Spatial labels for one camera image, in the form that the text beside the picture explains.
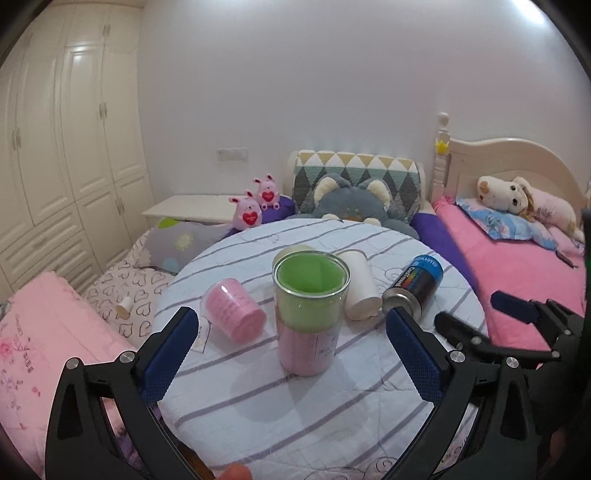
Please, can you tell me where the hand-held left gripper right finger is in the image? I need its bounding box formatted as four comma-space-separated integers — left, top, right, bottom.
385, 308, 542, 480

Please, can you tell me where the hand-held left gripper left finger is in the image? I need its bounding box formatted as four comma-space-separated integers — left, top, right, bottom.
45, 306, 218, 480

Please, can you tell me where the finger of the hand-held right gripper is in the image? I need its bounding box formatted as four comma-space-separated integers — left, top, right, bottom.
490, 290, 583, 365
435, 311, 506, 366

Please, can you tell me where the white cup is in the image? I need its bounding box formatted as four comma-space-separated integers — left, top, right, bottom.
335, 249, 383, 321

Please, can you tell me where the green and pink tall cup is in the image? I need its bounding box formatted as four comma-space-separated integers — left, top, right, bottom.
272, 252, 351, 377

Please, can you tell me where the cream cup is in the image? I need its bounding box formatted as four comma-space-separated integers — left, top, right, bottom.
271, 244, 315, 274

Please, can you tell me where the person's left hand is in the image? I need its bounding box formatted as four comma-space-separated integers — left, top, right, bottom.
216, 463, 254, 480

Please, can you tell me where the pink bed sheet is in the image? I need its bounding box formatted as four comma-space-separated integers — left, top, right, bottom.
433, 196, 591, 367

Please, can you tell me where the black and blue spray can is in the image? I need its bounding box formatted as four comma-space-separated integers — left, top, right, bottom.
381, 255, 444, 324

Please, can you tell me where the blue printed pillow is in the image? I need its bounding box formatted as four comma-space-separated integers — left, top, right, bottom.
455, 196, 563, 251

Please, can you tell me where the heart print bed sheet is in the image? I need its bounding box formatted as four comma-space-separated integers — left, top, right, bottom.
82, 228, 180, 350

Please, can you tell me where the purple cloth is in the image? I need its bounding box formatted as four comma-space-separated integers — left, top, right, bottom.
410, 211, 483, 298

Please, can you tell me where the dog plush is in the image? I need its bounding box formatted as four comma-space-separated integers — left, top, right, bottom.
476, 175, 586, 244

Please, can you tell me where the grey flower pillow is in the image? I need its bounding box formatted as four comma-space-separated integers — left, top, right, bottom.
135, 217, 242, 276

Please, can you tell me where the pink floral blanket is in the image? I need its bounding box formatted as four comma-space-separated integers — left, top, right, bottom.
0, 270, 163, 480

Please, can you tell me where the cream headboard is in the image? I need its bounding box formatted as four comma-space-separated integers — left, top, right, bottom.
430, 111, 591, 219

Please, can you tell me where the white bedside table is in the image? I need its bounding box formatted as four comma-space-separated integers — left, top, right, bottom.
141, 194, 254, 227

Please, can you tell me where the pink bunny plush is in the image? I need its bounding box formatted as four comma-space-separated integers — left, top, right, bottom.
229, 189, 264, 230
252, 174, 281, 211

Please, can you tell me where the grey cat plush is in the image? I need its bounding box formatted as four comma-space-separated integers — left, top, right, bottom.
287, 172, 420, 240

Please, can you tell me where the purple pillow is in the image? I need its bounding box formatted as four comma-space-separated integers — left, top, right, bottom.
260, 196, 297, 225

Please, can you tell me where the diamond pattern cushion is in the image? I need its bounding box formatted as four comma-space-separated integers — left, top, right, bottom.
288, 150, 427, 228

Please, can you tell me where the cream wardrobe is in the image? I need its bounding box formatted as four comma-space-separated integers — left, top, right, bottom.
0, 0, 157, 298

